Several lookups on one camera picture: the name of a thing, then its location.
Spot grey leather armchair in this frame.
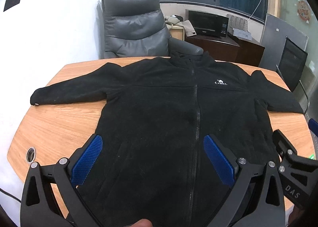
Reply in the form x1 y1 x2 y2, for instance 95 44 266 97
101 0 203 58

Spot white box on cabinet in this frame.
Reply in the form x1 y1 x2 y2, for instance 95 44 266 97
233 28 252 41

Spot black microwave oven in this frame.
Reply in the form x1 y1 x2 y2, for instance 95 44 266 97
187 10 229 38

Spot beige cloth pile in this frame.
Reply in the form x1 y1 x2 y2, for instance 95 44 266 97
164 15 197 37

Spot dark wooden cabinet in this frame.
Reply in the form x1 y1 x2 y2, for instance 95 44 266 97
185 34 265 67

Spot black mesh office chair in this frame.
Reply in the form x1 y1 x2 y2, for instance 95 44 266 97
276 36 310 113

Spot black fleece zip jacket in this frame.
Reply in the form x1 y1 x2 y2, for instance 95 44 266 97
30 53 302 226

